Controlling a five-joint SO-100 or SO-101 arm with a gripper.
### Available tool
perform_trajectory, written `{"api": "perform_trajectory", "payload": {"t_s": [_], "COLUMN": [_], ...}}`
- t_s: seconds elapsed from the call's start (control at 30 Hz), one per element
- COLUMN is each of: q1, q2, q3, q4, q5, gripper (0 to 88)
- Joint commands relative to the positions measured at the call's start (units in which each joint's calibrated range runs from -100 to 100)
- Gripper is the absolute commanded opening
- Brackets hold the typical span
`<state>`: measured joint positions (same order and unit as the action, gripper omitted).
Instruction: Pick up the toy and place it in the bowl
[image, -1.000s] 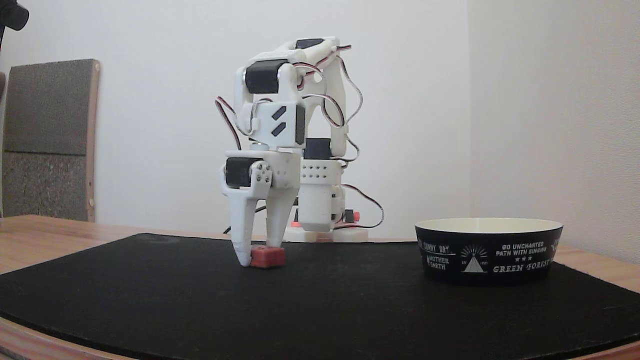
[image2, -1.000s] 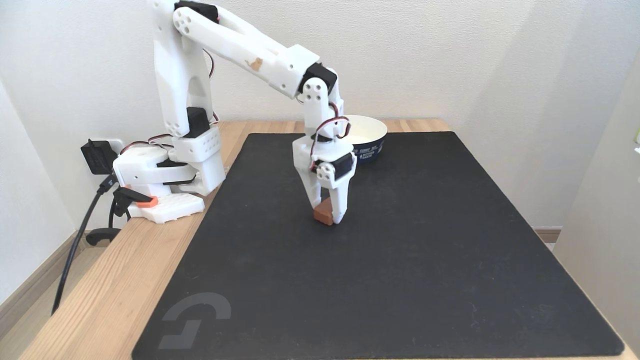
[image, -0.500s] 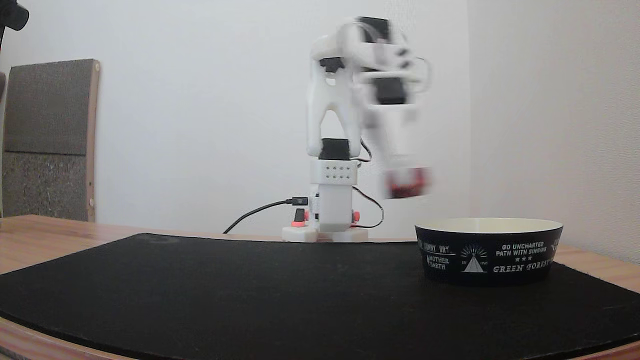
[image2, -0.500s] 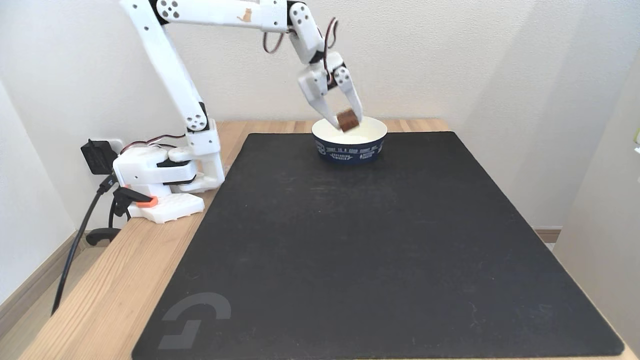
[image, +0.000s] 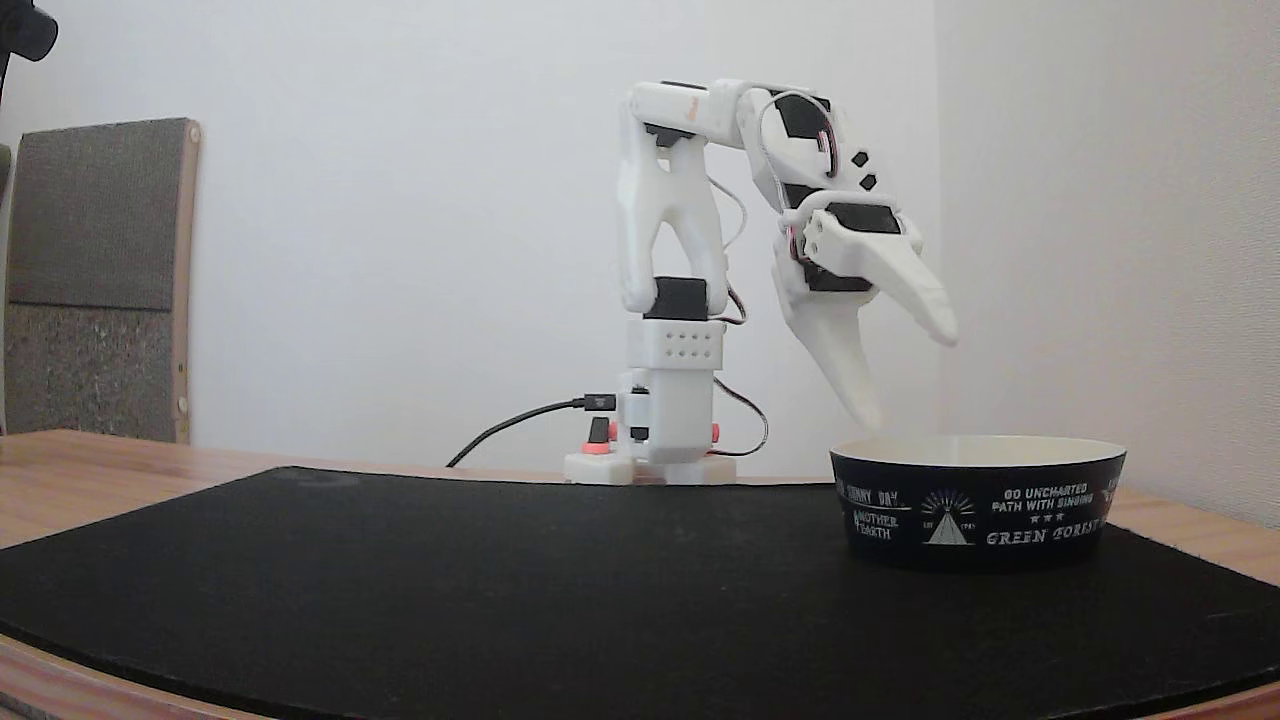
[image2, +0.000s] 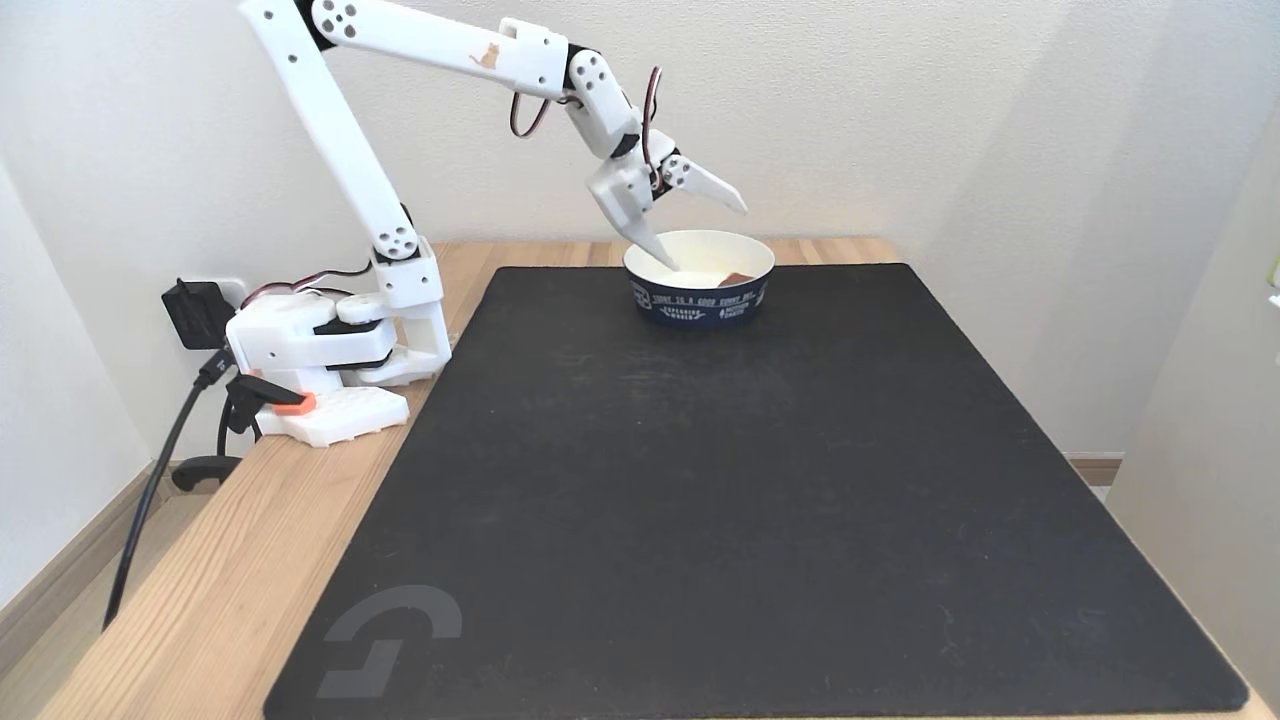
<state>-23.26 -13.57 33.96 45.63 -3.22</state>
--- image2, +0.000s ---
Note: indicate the brown block toy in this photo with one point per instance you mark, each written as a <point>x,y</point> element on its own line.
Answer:
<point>736,280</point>

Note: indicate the navy paper bowl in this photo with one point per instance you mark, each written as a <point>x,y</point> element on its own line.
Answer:
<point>700,300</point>

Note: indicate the black desk mat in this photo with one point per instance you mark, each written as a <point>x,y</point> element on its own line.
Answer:
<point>800,520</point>

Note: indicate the black clamp orange trigger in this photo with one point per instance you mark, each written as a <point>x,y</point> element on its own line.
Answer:
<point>250,395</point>

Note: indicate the black wall power adapter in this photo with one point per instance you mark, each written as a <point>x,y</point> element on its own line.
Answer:
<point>198,313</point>

